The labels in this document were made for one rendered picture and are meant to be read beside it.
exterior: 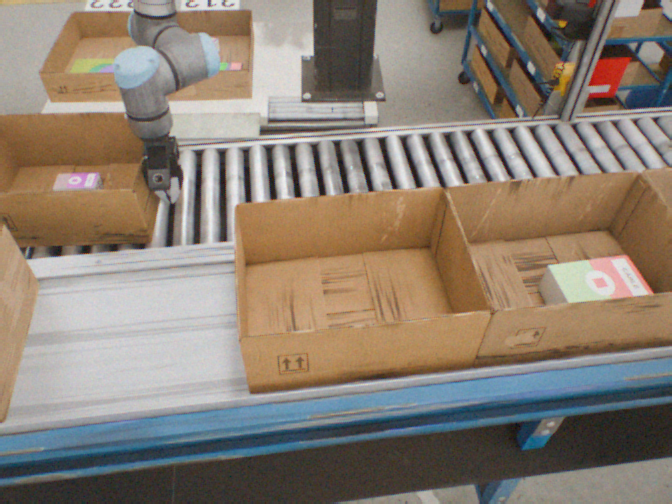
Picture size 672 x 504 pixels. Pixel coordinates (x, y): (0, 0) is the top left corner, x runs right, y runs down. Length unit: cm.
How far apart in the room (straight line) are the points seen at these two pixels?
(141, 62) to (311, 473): 87
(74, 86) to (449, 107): 194
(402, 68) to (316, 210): 247
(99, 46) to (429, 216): 142
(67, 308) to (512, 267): 86
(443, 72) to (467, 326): 266
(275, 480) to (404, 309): 43
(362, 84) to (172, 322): 103
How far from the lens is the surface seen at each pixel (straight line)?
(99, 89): 193
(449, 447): 128
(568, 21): 176
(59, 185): 160
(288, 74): 197
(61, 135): 167
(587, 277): 116
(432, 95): 329
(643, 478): 213
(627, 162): 183
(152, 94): 126
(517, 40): 272
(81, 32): 229
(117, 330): 114
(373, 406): 97
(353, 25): 176
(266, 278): 115
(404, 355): 97
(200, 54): 130
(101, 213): 140
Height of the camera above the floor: 178
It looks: 48 degrees down
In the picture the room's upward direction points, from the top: 1 degrees clockwise
